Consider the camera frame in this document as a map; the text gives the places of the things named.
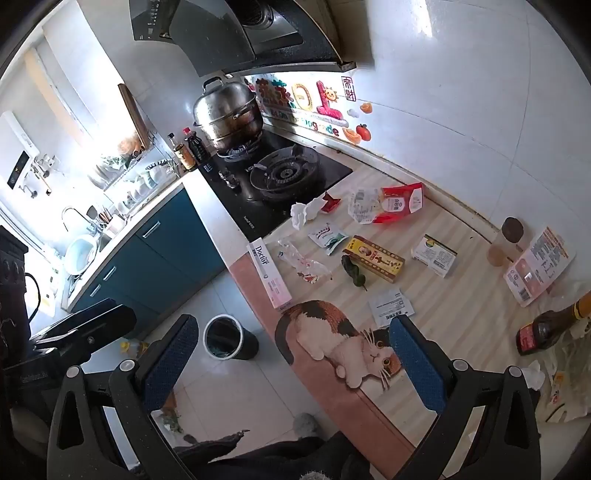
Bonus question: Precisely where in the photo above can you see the red white packet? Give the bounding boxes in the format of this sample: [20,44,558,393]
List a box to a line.
[376,182,424,224]

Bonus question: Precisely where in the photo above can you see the blue kitchen cabinet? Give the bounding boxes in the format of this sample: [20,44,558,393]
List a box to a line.
[60,189,227,328]

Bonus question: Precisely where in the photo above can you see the white paper receipt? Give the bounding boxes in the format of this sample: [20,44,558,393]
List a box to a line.
[368,288,416,329]

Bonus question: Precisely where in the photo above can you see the white green medicine box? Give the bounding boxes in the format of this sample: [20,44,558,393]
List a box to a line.
[411,234,458,278]

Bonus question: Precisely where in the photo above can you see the dish rack with dishes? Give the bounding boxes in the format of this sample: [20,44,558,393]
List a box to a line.
[92,138,183,217]

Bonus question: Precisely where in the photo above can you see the person's dark pants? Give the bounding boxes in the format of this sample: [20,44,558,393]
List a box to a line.
[175,429,370,480]

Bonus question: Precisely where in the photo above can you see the white printed plastic bag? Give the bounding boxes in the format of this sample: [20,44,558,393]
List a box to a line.
[538,337,591,423]

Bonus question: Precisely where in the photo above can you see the colourful letter wall sticker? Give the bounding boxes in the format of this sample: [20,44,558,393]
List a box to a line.
[245,76,352,134]

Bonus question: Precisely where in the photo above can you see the green white sachet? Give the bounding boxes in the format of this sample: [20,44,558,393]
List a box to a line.
[308,222,349,256]

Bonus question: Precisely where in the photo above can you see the white water heater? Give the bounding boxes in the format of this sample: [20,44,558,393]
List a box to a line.
[0,111,42,192]

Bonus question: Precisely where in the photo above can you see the cat print counter mat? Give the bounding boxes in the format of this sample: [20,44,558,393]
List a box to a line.
[228,159,591,480]

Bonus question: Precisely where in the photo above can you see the metal faucet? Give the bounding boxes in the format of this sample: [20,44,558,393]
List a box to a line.
[62,206,93,232]

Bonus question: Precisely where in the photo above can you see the pink white package box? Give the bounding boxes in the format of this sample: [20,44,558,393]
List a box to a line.
[503,226,577,308]

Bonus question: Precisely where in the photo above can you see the black range hood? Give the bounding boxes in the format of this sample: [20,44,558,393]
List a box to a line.
[129,0,356,77]

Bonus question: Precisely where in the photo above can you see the green pepper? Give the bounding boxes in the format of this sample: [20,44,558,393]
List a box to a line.
[341,255,368,291]

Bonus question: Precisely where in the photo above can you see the crumpled white tissue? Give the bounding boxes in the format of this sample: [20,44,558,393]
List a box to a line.
[522,360,548,391]
[290,198,326,230]

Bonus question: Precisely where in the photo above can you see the metal water valves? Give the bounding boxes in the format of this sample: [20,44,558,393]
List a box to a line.
[18,154,61,197]

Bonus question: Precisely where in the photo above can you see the utensil holder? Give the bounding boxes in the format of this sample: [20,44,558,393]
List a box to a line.
[85,205,114,227]

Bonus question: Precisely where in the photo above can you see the wooden cutting board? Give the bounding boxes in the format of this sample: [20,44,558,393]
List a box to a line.
[117,83,153,148]

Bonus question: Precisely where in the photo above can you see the yellow carton box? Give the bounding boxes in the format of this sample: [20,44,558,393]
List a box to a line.
[342,235,406,283]

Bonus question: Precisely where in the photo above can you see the brown sauce bottle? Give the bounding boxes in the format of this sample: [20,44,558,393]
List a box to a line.
[516,291,591,356]

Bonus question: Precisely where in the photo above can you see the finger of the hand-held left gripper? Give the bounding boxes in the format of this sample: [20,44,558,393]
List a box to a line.
[30,298,137,365]

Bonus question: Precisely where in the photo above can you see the black cable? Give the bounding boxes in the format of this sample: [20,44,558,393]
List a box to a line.
[25,272,43,324]

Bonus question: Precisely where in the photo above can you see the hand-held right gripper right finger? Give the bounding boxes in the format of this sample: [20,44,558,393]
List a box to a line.
[388,315,541,480]

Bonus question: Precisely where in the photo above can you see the black gas stove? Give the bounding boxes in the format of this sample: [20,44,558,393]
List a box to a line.
[198,129,354,243]

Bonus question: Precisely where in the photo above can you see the stainless steel steamer pot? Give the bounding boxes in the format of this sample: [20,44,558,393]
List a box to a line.
[192,78,265,153]

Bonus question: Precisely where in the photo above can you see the clear plastic wrapper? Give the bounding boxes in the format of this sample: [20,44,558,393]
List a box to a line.
[277,237,333,284]

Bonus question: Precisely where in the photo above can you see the clear printed plastic bag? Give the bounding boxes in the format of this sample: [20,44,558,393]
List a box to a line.
[347,187,384,225]

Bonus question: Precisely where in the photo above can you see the grey fluffy object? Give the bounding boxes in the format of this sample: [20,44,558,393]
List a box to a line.
[293,412,317,437]

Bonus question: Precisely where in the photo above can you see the tomato orange wall sticker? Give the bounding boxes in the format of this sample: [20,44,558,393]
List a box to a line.
[342,123,373,145]

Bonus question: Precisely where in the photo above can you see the clear jar brown lid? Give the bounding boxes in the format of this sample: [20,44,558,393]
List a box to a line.
[488,217,525,267]

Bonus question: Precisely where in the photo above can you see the black round trash bin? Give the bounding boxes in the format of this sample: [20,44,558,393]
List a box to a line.
[203,315,259,360]

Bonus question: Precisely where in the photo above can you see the white basin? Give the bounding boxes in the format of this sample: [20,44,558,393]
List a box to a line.
[65,234,100,275]

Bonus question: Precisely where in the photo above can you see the dark red-capped sauce bottle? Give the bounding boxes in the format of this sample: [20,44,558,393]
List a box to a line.
[183,128,208,164]

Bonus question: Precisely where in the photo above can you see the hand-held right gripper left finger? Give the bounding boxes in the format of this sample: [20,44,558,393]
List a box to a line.
[47,315,199,480]

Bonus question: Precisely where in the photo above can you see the white pink toothpaste box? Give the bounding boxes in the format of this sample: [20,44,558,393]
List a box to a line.
[247,239,293,310]

